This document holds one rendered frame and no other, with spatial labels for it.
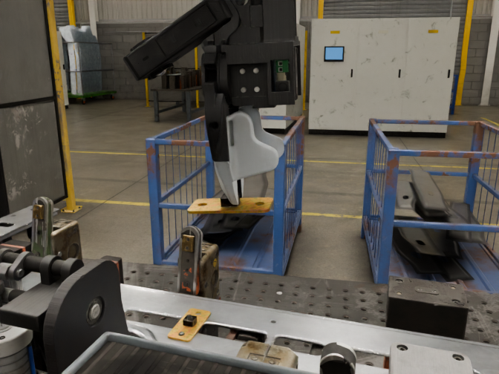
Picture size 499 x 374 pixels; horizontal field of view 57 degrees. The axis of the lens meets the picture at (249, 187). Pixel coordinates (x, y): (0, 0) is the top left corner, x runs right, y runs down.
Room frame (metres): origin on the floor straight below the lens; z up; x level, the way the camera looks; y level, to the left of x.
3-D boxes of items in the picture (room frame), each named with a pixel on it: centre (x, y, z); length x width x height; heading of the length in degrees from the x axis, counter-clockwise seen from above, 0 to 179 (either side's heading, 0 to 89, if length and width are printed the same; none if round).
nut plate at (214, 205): (0.45, 0.02, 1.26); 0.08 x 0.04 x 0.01; 79
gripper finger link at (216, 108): (0.42, 0.03, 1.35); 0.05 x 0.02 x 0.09; 169
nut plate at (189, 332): (0.63, 0.09, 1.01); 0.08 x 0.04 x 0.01; 162
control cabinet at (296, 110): (9.64, -0.69, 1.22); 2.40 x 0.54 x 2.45; 166
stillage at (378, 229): (2.79, -1.19, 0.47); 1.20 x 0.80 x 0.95; 171
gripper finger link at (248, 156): (0.42, 0.00, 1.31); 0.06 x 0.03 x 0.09; 79
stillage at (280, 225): (3.08, 0.08, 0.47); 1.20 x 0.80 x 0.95; 168
